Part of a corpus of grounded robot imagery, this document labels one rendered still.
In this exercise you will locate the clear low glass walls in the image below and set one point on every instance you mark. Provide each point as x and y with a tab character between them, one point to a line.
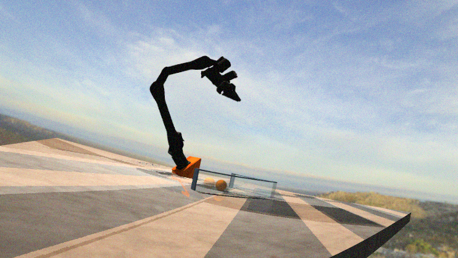
223	184

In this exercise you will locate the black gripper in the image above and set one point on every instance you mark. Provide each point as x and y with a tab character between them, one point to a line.
227	88

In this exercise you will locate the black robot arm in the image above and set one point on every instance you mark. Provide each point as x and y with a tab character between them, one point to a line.
174	138

